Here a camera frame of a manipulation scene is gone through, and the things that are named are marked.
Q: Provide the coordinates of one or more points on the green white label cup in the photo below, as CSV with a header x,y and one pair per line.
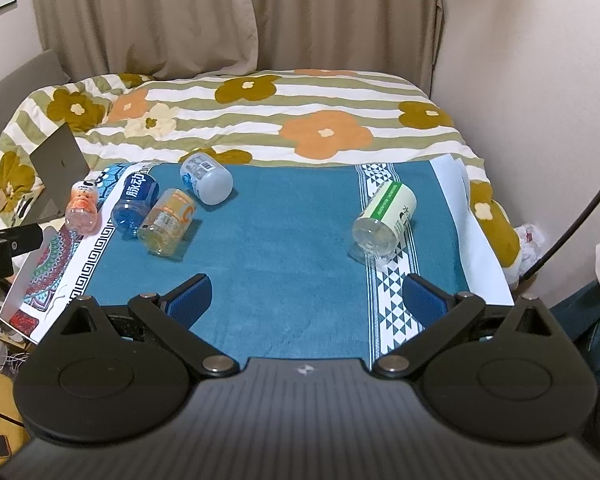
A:
x,y
381,226

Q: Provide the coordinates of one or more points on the white blue label cup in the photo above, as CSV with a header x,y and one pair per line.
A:
x,y
206,178

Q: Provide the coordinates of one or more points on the grey open laptop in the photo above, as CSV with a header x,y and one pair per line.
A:
x,y
44,186

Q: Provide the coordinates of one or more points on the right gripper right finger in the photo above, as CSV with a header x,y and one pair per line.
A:
x,y
446,320

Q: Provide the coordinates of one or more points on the grey sofa backrest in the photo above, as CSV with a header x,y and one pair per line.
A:
x,y
42,71

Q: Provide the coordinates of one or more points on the blue patterned mat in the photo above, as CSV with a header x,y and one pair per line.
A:
x,y
282,275

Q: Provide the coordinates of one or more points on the yellow orange label cup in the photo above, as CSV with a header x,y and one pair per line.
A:
x,y
167,222

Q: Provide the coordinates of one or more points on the orange dragon label cup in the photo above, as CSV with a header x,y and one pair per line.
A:
x,y
81,215

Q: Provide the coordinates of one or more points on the beige curtain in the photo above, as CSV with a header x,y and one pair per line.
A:
x,y
170,39

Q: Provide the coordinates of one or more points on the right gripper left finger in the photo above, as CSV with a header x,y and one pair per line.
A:
x,y
170,316

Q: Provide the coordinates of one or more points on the blue label plastic cup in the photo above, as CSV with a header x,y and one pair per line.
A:
x,y
139,194

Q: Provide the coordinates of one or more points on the floral striped quilt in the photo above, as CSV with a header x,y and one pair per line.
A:
x,y
287,118

